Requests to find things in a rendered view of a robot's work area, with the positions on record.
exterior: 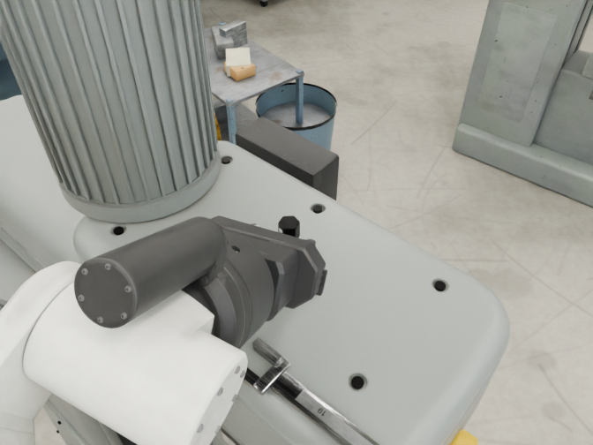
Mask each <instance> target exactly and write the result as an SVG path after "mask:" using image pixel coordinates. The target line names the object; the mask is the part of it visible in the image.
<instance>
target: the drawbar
mask: <svg viewBox="0 0 593 445"><path fill-rule="evenodd" d="M279 228H280V229H281V230H282V233H283V234H286V235H290V236H292V237H296V238H299V237H300V222H299V221H298V220H297V219H296V218H295V216H293V215H290V216H283V217H282V219H281V220H280V221H279V222H278V232H279Z"/></svg>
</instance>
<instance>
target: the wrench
mask: <svg viewBox="0 0 593 445"><path fill-rule="evenodd" d="M252 347H253V349H254V350H255V351H256V352H257V353H258V354H259V355H260V356H261V357H263V358H264V359H266V360H267V361H268V362H269V363H271V364H272V366H271V367H270V369H269V370H268V371H267V372H266V373H265V374H264V375H263V376H262V377H261V378H259V377H258V375H257V374H255V373H254V372H253V371H252V370H250V369H249V368H248V367H247V369H246V373H245V376H244V380H243V382H244V383H245V384H247V385H248V386H249V387H250V388H254V390H256V391H257V392H258V393H259V394H260V395H262V396H263V395H264V394H265V393H266V392H267V391H268V390H269V389H270V388H271V390H273V392H274V393H276V394H277V395H278V396H280V397H281V398H282V399H283V400H285V401H286V402H287V403H288V404H290V405H291V406H292V407H294V408H295V409H296V410H297V411H299V412H300V413H301V414H302V415H304V416H305V417H306V418H307V419H309V420H310V421H311V422H312V423H313V424H314V425H315V426H317V427H318V428H319V429H321V430H322V431H323V432H324V433H326V434H327V435H328V436H330V437H331V438H332V439H333V440H335V441H336V442H337V443H338V444H340V445H379V444H378V443H377V442H376V441H375V440H373V439H372V438H371V437H370V436H369V435H367V434H366V433H364V432H363V431H362V430H360V429H359V428H358V427H357V426H355V425H354V424H352V423H351V422H350V421H348V420H347V419H346V418H344V417H343V416H342V415H341V414H340V413H339V412H338V411H336V410H335V409H333V408H332V407H331V406H329V405H328V404H327V403H325V402H324V401H323V400H321V399H320V398H319V397H318V396H316V395H315V394H313V393H312V392H311V391H310V390H309V389H308V388H306V387H305V386H304V385H302V384H301V383H300V382H298V381H297V380H296V379H294V378H293V377H292V376H290V375H289V374H288V373H286V371H287V370H288V369H289V368H290V366H291V364H290V362H288V360H287V359H285V358H284V357H282V356H281V354H280V353H279V352H278V351H276V350H275V349H273V348H272V347H271V346H269V345H268V344H267V343H265V342H264V341H262V340H261V339H260V338H257V339H256V340H255V341H254V342H253V343H252Z"/></svg>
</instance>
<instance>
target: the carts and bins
mask: <svg viewBox="0 0 593 445"><path fill-rule="evenodd" d="M204 35H205V42H206V55H207V62H208V70H209V77H210V84H211V91H212V95H213V96H215V97H216V98H217V99H218V100H216V101H213V105H214V118H215V125H216V132H217V139H218V140H221V141H227V142H230V143H232V144H236V137H235V135H236V132H237V131H239V130H240V129H242V128H243V127H245V126H247V125H248V124H250V123H251V122H253V121H254V120H256V119H258V118H259V117H265V118H267V119H269V120H271V121H273V122H275V123H277V124H279V125H281V126H283V127H285V128H287V129H289V130H291V131H292V132H294V133H296V134H298V135H300V136H302V137H304V138H306V139H308V140H310V141H312V142H314V143H316V144H318V145H320V146H322V147H324V148H326V149H328V150H330V149H331V143H332V136H333V129H334V117H335V114H336V111H337V109H336V105H337V101H336V99H335V97H334V96H333V95H332V94H331V93H330V92H329V91H327V90H326V89H325V88H323V87H319V86H316V85H313V84H308V83H304V71H302V70H301V69H297V68H296V67H295V66H293V65H291V64H289V63H288V62H286V61H284V60H283V59H281V58H279V57H278V56H277V55H275V54H273V53H272V52H270V51H268V50H267V49H265V48H263V47H261V46H260V45H258V44H257V43H256V42H254V41H252V40H250V39H249V38H247V29H246V21H244V20H241V19H237V20H235V21H233V22H231V23H229V24H227V25H226V24H225V23H224V22H223V21H222V22H220V23H219V25H216V26H211V27H209V28H206V29H204ZM292 80H296V82H295V83H289V82H290V81H292ZM257 95H259V97H258V98H257V100H256V102H255V108H256V103H257V110H256V113H257V115H256V114H255V113H253V112H252V111H251V110H249V109H248V108H246V107H245V106H244V105H243V104H242V103H241V102H244V101H246V100H249V99H251V98H252V97H255V96H257Z"/></svg>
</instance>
